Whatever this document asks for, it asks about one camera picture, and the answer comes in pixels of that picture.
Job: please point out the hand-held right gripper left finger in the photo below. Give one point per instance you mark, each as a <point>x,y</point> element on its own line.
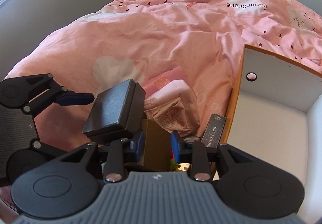
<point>138,144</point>

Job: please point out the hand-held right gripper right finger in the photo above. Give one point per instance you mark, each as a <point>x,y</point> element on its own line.
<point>175,148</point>

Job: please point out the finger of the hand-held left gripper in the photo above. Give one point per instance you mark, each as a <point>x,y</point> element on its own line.
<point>47,149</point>
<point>73,99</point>

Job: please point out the olive brown box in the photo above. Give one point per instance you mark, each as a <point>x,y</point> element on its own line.
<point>156,144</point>

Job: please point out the pink cartoon print pouch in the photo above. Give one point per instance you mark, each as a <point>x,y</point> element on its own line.
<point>173,111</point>

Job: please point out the black square box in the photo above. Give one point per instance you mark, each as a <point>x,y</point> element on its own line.
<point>114,111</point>

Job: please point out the pink glossy pack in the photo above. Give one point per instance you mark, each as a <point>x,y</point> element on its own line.
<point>164,79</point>

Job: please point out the orange storage box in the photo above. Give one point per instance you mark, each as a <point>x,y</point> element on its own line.
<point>271,118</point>

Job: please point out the yellow green toy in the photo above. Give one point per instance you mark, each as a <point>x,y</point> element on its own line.
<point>173,163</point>

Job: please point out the black card box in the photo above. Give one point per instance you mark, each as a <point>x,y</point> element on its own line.
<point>213,130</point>

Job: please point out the pink printed duvet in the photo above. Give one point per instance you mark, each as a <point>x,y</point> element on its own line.
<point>156,33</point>

